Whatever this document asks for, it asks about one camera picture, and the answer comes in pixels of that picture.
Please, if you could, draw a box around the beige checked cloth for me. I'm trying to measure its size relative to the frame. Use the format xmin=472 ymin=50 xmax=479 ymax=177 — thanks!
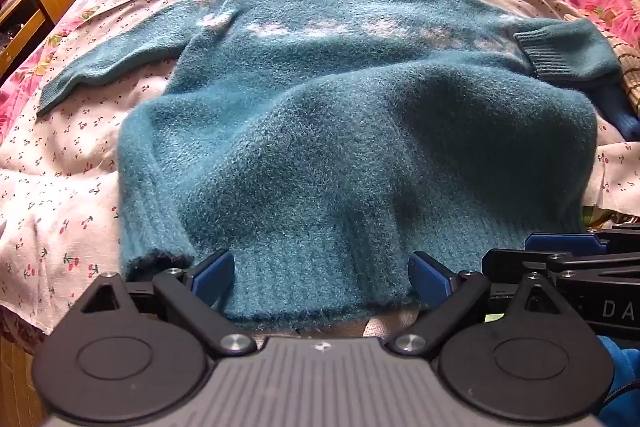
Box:
xmin=612 ymin=39 xmax=640 ymax=118

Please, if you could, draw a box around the person's right forearm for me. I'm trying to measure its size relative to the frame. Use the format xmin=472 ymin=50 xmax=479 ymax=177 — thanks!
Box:
xmin=595 ymin=334 xmax=640 ymax=427

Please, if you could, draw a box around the cherry print bed sheet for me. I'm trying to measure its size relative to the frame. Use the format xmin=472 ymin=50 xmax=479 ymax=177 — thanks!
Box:
xmin=0 ymin=0 xmax=640 ymax=335

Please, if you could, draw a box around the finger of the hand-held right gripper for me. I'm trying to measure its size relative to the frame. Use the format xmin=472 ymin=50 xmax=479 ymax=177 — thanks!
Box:
xmin=482 ymin=249 xmax=576 ymax=293
xmin=525 ymin=229 xmax=640 ymax=258

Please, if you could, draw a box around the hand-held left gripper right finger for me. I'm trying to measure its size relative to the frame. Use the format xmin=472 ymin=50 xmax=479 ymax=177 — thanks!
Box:
xmin=389 ymin=251 xmax=571 ymax=355

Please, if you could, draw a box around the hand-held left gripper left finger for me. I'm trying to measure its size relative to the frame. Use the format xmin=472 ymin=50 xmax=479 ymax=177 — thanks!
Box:
xmin=75 ymin=249 xmax=257 ymax=355

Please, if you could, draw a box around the blue knit sweater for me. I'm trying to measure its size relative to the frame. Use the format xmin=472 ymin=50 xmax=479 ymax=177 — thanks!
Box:
xmin=602 ymin=74 xmax=640 ymax=142

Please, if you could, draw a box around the teal knit sweater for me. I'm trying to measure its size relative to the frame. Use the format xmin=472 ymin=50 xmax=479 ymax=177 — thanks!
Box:
xmin=36 ymin=0 xmax=623 ymax=333

